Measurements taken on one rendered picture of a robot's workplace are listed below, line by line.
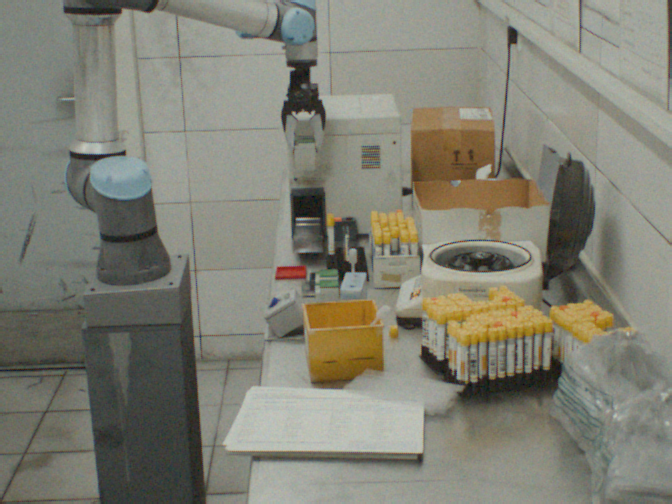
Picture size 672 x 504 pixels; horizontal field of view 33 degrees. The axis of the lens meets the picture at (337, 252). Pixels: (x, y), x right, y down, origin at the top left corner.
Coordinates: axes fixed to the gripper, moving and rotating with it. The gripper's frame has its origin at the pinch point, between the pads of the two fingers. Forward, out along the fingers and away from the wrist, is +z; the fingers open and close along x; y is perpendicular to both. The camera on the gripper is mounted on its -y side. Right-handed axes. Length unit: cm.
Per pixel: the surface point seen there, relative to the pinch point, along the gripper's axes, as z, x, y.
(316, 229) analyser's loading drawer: 18.9, -2.0, -2.3
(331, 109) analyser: -5.4, -6.1, 18.1
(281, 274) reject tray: 24.4, 5.6, -17.6
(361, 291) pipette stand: 15, -12, -56
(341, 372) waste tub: 23, -8, -75
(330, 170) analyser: 7.7, -5.6, 9.3
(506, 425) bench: 25, -34, -93
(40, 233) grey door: 59, 101, 132
